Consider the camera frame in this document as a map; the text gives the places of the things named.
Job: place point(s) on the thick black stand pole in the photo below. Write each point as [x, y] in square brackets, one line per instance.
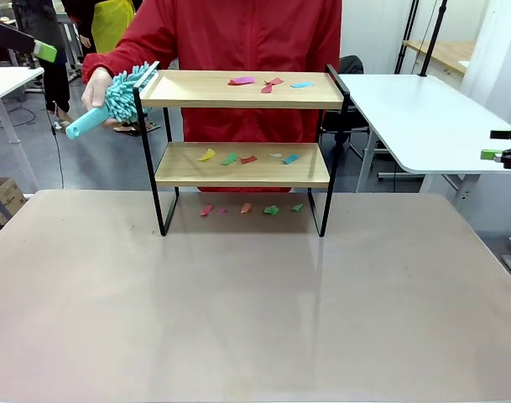
[434, 38]

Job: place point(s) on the teal chenille duster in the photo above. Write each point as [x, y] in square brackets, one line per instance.
[121, 96]

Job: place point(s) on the person in dark clothes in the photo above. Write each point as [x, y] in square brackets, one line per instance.
[55, 84]

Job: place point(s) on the small green paper scrap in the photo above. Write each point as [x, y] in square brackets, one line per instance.
[297, 207]

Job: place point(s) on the black office chair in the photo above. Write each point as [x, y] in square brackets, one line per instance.
[351, 67]

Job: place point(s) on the white table with rounded corner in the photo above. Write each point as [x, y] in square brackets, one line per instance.
[427, 117]

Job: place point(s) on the person's right forearm red sleeve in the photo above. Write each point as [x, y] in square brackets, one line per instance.
[112, 56]

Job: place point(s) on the person in red jacket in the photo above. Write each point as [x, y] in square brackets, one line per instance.
[255, 42]

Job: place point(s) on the cardboard box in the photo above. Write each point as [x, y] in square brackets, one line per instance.
[7, 197]

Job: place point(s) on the yellow paper scrap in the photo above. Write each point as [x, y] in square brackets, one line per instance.
[207, 156]

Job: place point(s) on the white side table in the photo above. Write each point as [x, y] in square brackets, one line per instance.
[11, 80]

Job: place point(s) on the person in yellow apron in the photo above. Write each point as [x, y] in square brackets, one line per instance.
[112, 25]

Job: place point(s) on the white paper scrap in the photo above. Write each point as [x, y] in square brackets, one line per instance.
[275, 155]

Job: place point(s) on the red paper scrap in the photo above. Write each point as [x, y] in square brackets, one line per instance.
[267, 88]
[276, 80]
[206, 210]
[248, 160]

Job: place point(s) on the thin black stand pole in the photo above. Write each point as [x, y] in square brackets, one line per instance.
[406, 38]

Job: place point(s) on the two-tier wooden shelf black frame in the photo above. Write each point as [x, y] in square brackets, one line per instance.
[238, 97]

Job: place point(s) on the wooden top workbench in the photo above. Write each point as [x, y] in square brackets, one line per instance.
[444, 52]

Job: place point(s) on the person's right hand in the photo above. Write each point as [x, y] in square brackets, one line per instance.
[93, 90]

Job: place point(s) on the blue paper scrap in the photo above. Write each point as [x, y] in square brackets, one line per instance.
[301, 85]
[290, 159]

